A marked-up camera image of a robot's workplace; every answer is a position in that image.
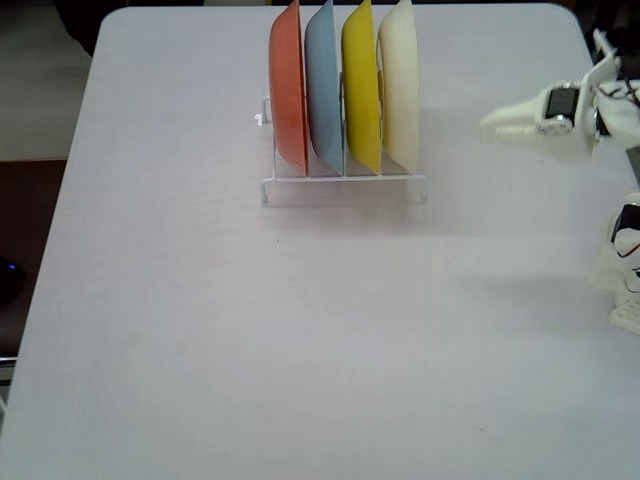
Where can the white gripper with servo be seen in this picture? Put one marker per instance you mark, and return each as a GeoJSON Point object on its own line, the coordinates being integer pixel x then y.
{"type": "Point", "coordinates": [559, 107]}

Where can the cream white plastic plate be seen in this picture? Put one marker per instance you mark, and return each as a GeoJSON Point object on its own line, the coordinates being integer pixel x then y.
{"type": "Point", "coordinates": [400, 90]}

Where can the yellow plastic plate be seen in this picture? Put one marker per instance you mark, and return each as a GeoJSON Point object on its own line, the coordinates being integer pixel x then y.
{"type": "Point", "coordinates": [360, 90]}

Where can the light blue plastic plate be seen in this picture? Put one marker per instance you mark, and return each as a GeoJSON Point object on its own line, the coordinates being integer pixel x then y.
{"type": "Point", "coordinates": [322, 100]}

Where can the orange plastic plate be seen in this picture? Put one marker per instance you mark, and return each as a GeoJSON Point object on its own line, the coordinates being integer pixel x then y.
{"type": "Point", "coordinates": [287, 100]}

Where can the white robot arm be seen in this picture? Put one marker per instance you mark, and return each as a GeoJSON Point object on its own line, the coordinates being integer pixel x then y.
{"type": "Point", "coordinates": [622, 122]}

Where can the black computer mouse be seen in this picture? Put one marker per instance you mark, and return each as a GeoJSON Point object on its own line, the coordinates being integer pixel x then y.
{"type": "Point", "coordinates": [10, 280]}

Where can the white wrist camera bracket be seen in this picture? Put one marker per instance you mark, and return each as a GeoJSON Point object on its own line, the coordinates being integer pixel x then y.
{"type": "Point", "coordinates": [602, 70]}

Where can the white perforated base plate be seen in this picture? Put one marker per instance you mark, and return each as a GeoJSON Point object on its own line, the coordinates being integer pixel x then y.
{"type": "Point", "coordinates": [627, 317]}

